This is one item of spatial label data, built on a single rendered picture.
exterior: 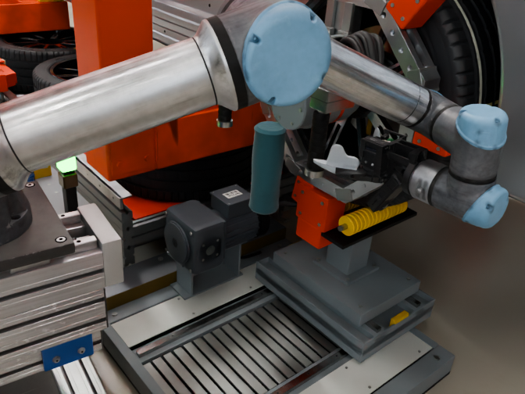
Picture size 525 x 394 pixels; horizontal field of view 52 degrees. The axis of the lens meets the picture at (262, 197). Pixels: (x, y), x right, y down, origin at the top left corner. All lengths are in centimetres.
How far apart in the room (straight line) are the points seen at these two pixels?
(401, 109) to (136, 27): 84
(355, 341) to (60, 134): 122
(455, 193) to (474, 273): 148
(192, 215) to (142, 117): 106
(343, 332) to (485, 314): 68
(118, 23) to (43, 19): 202
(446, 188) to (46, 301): 68
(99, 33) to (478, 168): 100
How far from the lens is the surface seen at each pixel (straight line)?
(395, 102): 92
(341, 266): 178
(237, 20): 65
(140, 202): 204
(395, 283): 182
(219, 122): 142
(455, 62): 129
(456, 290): 227
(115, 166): 163
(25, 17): 349
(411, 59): 125
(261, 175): 150
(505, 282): 241
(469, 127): 88
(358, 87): 88
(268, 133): 145
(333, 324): 171
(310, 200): 154
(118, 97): 64
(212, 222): 166
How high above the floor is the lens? 127
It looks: 29 degrees down
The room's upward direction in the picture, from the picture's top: 5 degrees clockwise
